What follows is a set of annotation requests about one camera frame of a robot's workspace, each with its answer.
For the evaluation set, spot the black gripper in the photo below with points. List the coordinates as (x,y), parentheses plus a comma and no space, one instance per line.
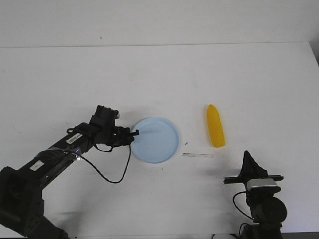
(107,133)
(255,170)

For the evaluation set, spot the light blue round plate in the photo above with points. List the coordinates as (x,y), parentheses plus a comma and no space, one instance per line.
(157,142)

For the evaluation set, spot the yellow toy corn cob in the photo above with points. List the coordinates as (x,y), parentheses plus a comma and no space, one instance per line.
(215,127)

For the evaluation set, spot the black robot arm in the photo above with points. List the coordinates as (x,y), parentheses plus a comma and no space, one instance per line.
(21,202)
(266,211)

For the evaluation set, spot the thin strip on table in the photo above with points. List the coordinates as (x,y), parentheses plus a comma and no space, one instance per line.
(198,155)

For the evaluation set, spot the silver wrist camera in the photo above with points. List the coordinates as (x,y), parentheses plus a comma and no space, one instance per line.
(263,184)
(114,114)

